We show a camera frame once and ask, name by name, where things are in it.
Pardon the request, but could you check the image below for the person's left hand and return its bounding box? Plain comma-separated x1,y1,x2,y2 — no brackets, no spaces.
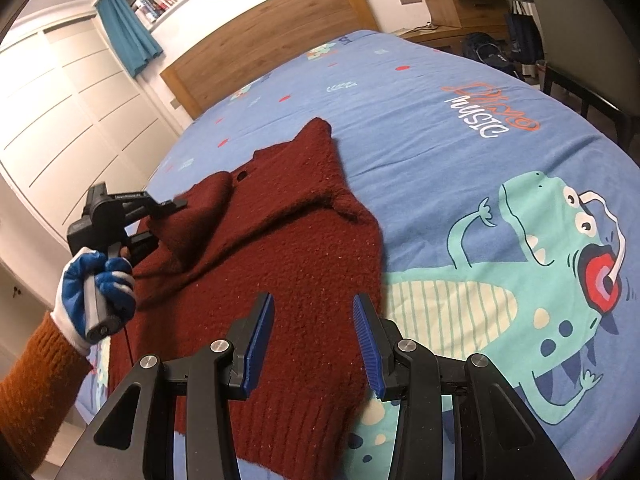
52,249,136,357

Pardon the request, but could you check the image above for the dark blue hanging bag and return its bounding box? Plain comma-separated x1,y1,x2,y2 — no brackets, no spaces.
504,2,545,81

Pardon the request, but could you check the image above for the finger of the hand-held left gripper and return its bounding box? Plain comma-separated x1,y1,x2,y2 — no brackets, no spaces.
124,232,162,267
124,191,190,222

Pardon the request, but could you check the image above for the teal curtain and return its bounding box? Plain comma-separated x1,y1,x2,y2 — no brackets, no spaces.
95,0,165,79

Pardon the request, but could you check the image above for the wooden drawer cabinet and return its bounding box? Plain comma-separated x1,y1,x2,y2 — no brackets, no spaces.
415,0,537,32

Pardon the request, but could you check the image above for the dark blue backpack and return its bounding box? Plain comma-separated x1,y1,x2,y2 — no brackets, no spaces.
461,32,517,77

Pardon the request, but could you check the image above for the blue dinosaur print bed sheet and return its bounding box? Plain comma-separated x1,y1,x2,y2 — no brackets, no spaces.
75,29,640,480

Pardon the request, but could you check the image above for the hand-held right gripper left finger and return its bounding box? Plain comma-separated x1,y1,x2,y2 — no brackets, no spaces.
54,292,275,480

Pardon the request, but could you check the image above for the grey chair with dark legs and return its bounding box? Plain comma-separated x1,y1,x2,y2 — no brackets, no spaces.
525,0,640,147

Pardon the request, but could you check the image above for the wooden headboard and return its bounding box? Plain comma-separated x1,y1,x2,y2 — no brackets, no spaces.
160,0,382,121

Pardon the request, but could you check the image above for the wooden nightstand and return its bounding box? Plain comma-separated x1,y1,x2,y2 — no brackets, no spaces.
400,25,501,56

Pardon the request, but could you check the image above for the white wardrobe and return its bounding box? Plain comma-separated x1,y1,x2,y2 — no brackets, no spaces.
0,14,195,253

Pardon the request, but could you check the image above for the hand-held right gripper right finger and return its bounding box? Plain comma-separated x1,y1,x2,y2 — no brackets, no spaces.
352,294,576,480

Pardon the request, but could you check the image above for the dark red knit sweater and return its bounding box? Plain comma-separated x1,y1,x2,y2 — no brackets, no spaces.
107,117,387,475

